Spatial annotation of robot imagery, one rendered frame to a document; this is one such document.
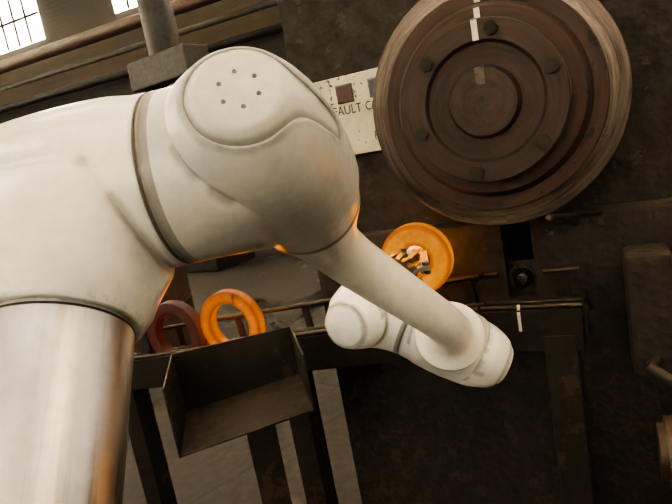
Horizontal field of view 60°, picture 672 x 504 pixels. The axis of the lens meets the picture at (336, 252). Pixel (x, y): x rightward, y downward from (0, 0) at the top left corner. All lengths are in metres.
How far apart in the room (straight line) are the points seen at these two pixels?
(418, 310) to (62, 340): 0.45
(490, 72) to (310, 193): 0.71
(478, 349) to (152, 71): 6.23
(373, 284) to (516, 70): 0.54
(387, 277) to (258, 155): 0.35
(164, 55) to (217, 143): 6.36
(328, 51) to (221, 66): 1.05
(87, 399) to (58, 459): 0.04
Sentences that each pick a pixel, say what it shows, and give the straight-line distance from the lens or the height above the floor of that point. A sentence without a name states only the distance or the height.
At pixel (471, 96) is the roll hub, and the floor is 1.13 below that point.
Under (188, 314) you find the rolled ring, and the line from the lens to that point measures 1.58.
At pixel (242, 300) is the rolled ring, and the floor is 0.76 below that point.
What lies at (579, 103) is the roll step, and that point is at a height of 1.08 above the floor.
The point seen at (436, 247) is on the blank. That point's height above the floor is 0.85.
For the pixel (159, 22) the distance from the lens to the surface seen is 6.87.
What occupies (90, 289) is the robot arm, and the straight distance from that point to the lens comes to 0.39.
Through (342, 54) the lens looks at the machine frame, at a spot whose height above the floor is 1.29.
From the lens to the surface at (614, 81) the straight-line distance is 1.14.
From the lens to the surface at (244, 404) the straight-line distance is 1.27.
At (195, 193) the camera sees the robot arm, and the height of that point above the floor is 1.07.
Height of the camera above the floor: 1.08
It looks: 10 degrees down
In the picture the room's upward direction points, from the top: 10 degrees counter-clockwise
